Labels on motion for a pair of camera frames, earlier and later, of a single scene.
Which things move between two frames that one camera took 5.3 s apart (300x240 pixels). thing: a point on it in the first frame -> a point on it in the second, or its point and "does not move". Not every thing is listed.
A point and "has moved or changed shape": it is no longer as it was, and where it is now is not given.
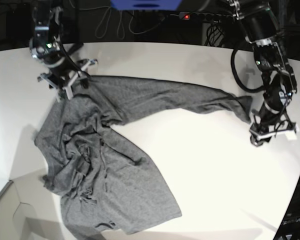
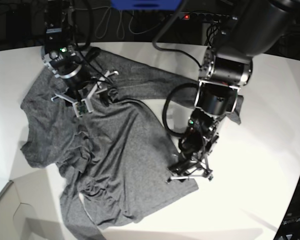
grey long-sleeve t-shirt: [100, 178] has moved or changed shape
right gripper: [260, 129] -> [196, 166]
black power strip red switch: [208, 16] does not move
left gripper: [63, 80] -> [83, 95]
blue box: [145, 5] does not move
